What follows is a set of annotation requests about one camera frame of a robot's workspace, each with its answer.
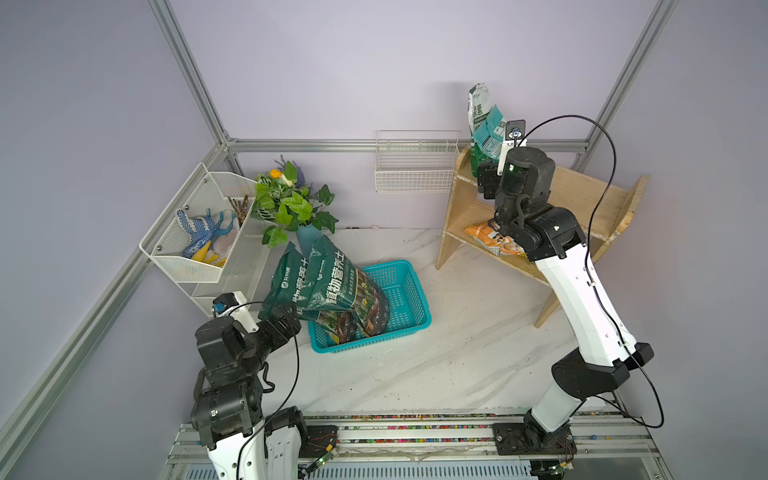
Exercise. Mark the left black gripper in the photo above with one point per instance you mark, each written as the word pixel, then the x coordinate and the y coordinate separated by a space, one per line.
pixel 280 334

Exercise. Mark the dark green soil bag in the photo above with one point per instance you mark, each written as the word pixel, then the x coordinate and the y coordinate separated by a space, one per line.
pixel 341 298
pixel 285 290

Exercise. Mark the orange green snack bag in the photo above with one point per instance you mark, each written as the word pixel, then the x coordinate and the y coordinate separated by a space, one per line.
pixel 488 237

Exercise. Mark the teal white fertilizer bag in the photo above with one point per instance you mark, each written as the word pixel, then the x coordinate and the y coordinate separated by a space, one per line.
pixel 489 134

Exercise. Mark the artificial green plant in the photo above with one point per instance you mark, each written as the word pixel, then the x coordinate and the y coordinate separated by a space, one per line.
pixel 285 201

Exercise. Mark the white green small bag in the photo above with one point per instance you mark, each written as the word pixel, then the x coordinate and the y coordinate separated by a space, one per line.
pixel 479 101

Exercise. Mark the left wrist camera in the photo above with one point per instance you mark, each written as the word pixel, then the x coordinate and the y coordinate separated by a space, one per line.
pixel 236 305

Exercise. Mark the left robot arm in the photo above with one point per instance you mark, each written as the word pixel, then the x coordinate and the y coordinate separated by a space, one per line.
pixel 240 390

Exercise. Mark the blue knitted glove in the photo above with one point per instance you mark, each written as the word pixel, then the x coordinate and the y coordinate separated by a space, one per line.
pixel 201 230

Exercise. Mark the white mesh corner rack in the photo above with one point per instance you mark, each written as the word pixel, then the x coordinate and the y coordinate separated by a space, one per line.
pixel 210 192

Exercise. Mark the teal plastic basket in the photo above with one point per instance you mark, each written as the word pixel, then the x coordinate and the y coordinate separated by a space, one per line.
pixel 409 308

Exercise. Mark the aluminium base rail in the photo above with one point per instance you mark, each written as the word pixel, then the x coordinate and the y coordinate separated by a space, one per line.
pixel 597 445

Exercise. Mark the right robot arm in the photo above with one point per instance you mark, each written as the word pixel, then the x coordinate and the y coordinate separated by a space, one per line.
pixel 553 240

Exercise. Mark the white wire wall basket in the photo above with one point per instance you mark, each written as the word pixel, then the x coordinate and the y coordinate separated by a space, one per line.
pixel 415 161

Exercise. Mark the yellow toy in rack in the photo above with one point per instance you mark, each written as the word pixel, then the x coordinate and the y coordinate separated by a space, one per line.
pixel 208 256

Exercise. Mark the wooden two-tier shelf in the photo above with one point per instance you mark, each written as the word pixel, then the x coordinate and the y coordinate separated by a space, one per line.
pixel 603 211

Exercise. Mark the teal vase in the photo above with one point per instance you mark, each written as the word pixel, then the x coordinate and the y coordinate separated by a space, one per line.
pixel 306 236

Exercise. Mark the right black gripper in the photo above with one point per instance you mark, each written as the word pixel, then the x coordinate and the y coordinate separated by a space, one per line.
pixel 488 181

